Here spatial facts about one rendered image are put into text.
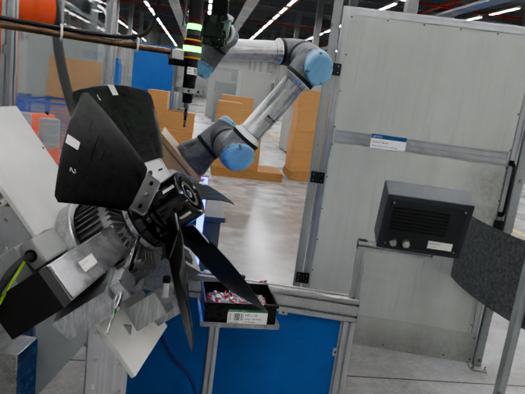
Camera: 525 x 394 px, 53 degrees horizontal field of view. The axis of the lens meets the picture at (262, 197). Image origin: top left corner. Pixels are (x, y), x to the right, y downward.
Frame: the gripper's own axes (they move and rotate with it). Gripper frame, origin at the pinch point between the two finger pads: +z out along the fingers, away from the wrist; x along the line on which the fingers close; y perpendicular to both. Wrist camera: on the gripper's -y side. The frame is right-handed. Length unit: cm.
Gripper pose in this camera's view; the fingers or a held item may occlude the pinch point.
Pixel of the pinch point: (208, 13)
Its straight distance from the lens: 149.8
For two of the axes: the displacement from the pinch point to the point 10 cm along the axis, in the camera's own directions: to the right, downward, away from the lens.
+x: -9.9, -1.4, 0.7
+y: -1.3, 9.7, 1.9
